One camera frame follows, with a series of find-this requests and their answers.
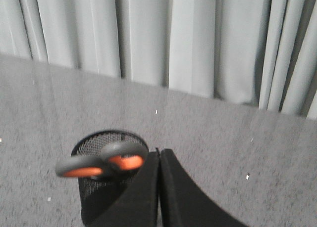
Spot black mesh bucket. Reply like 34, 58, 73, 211
71, 130, 148, 227

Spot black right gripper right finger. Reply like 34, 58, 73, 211
159, 149, 245, 227

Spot orange grey handled scissors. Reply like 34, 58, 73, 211
55, 141, 149, 180

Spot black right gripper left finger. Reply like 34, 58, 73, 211
89, 151, 159, 227

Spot grey curtain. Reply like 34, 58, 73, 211
0, 0, 317, 120

